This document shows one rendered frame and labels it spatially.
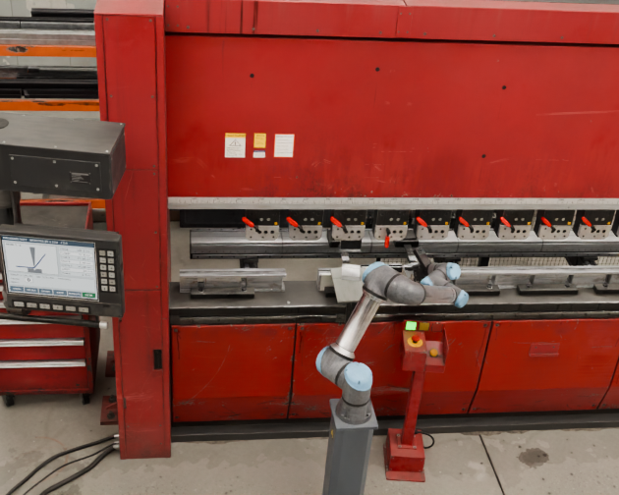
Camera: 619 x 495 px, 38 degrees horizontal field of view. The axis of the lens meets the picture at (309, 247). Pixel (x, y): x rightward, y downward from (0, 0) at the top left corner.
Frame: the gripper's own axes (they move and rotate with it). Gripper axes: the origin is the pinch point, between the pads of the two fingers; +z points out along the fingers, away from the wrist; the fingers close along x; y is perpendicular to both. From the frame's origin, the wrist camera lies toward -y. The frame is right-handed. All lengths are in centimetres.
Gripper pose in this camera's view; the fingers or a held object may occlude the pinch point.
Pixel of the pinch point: (404, 265)
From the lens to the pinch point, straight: 441.1
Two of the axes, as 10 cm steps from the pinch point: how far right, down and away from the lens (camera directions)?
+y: 2.3, 9.6, 1.5
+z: -5.5, 0.1, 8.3
